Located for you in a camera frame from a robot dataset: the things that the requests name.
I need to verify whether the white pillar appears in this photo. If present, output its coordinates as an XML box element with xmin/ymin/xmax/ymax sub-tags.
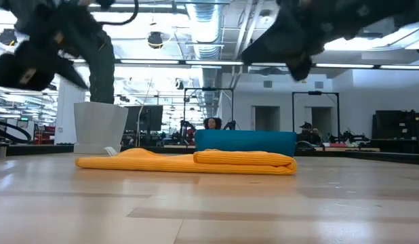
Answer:
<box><xmin>54</xmin><ymin>79</ymin><xmax>86</xmax><ymax>145</ymax></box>

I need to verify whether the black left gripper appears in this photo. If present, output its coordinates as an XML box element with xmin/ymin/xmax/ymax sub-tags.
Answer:
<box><xmin>24</xmin><ymin>1</ymin><xmax>111</xmax><ymax>91</ymax></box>

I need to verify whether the orange microfiber towel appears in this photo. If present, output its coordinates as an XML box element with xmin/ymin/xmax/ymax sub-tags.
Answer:
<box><xmin>75</xmin><ymin>147</ymin><xmax>298</xmax><ymax>176</ymax></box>

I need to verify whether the black aluminium table frame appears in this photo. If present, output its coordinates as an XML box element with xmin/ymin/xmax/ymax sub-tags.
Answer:
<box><xmin>0</xmin><ymin>144</ymin><xmax>419</xmax><ymax>166</ymax></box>

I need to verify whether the teal plastic bin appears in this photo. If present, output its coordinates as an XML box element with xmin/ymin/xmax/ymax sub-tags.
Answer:
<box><xmin>195</xmin><ymin>129</ymin><xmax>298</xmax><ymax>157</ymax></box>

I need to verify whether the white hexagonal plant pot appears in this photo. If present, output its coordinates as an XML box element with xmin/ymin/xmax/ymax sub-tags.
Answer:
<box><xmin>73</xmin><ymin>101</ymin><xmax>129</xmax><ymax>155</ymax></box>

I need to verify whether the black background cabinet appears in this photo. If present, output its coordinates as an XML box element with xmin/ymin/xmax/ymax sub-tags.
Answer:
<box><xmin>372</xmin><ymin>109</ymin><xmax>419</xmax><ymax>140</ymax></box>

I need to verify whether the long ceiling light strip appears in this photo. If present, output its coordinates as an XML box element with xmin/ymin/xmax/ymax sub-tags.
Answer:
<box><xmin>72</xmin><ymin>58</ymin><xmax>246</xmax><ymax>66</ymax></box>
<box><xmin>250</xmin><ymin>62</ymin><xmax>419</xmax><ymax>70</ymax></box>

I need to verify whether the person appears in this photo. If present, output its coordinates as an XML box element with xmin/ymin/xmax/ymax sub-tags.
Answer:
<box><xmin>296</xmin><ymin>121</ymin><xmax>323</xmax><ymax>146</ymax></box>
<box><xmin>202</xmin><ymin>117</ymin><xmax>224</xmax><ymax>130</ymax></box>

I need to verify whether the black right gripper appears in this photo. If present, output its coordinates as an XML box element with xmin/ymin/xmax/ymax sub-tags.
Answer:
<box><xmin>241</xmin><ymin>0</ymin><xmax>334</xmax><ymax>83</ymax></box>

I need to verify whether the ribbed silver ventilation duct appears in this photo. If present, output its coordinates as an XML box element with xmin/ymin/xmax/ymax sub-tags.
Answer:
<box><xmin>187</xmin><ymin>3</ymin><xmax>224</xmax><ymax>113</ymax></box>

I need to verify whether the black round ceiling fixture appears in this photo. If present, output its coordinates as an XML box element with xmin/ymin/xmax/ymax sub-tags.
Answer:
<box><xmin>147</xmin><ymin>31</ymin><xmax>164</xmax><ymax>49</ymax></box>
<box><xmin>0</xmin><ymin>29</ymin><xmax>17</xmax><ymax>47</ymax></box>

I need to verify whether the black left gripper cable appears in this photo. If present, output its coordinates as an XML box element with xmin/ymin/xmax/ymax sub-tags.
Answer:
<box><xmin>96</xmin><ymin>0</ymin><xmax>140</xmax><ymax>27</ymax></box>

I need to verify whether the black curved hose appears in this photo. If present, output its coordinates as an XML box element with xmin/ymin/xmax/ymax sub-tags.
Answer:
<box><xmin>0</xmin><ymin>119</ymin><xmax>33</xmax><ymax>144</ymax></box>

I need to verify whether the green cactus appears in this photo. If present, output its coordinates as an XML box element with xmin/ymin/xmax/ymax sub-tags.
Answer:
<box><xmin>89</xmin><ymin>40</ymin><xmax>116</xmax><ymax>104</ymax></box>

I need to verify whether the black background monitor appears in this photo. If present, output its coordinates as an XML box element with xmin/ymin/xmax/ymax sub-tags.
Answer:
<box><xmin>123</xmin><ymin>104</ymin><xmax>164</xmax><ymax>134</ymax></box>

